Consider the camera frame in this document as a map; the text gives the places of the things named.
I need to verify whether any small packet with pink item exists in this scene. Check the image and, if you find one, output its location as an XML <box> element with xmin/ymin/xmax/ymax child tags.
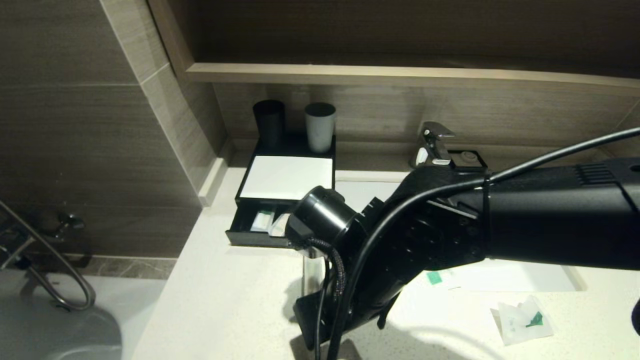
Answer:
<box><xmin>425</xmin><ymin>269</ymin><xmax>462</xmax><ymax>292</ymax></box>

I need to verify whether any black amenity box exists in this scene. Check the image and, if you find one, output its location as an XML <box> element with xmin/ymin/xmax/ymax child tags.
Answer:
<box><xmin>234</xmin><ymin>134</ymin><xmax>337</xmax><ymax>211</ymax></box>

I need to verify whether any beige flat packet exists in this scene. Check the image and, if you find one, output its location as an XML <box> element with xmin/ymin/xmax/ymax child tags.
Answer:
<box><xmin>268</xmin><ymin>214</ymin><xmax>292</xmax><ymax>237</ymax></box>

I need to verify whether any white tube packet green label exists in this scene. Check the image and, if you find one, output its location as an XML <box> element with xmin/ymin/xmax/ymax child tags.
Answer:
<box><xmin>250</xmin><ymin>210</ymin><xmax>275</xmax><ymax>233</ymax></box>

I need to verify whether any grey cup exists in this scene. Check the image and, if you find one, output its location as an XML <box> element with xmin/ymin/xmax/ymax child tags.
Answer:
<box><xmin>304</xmin><ymin>102</ymin><xmax>337</xmax><ymax>154</ymax></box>

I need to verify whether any black cup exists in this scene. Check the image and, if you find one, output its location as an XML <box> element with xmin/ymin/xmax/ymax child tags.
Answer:
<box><xmin>253</xmin><ymin>100</ymin><xmax>286</xmax><ymax>148</ymax></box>

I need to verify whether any chrome sink faucet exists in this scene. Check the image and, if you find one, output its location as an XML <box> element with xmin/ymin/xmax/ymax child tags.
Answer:
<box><xmin>409</xmin><ymin>121</ymin><xmax>457</xmax><ymax>169</ymax></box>

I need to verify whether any white sink basin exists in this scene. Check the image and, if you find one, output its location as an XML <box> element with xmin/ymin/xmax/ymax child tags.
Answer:
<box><xmin>333</xmin><ymin>172</ymin><xmax>585</xmax><ymax>293</ymax></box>

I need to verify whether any crumpled shower cap packet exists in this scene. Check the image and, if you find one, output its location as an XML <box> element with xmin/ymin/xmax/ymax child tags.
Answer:
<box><xmin>491</xmin><ymin>295</ymin><xmax>556</xmax><ymax>347</ymax></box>

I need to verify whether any black soap dish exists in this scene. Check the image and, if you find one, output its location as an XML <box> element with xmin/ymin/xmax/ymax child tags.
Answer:
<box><xmin>448</xmin><ymin>149</ymin><xmax>489</xmax><ymax>174</ymax></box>

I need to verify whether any white bathtub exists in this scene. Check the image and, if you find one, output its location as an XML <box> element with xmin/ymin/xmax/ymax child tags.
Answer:
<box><xmin>0</xmin><ymin>270</ymin><xmax>168</xmax><ymax>360</ymax></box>

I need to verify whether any chrome bathtub mixer tap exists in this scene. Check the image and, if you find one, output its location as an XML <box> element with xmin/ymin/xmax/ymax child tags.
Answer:
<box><xmin>0</xmin><ymin>212</ymin><xmax>90</xmax><ymax>273</ymax></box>

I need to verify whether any black camera cable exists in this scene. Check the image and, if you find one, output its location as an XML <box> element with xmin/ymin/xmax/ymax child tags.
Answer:
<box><xmin>315</xmin><ymin>127</ymin><xmax>640</xmax><ymax>360</ymax></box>

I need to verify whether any wooden wall shelf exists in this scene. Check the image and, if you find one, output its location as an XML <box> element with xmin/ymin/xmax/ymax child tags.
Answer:
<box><xmin>186</xmin><ymin>63</ymin><xmax>640</xmax><ymax>98</ymax></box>

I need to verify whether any metal shower hose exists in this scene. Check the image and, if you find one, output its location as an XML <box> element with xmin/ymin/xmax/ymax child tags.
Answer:
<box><xmin>0</xmin><ymin>200</ymin><xmax>97</xmax><ymax>312</ymax></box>

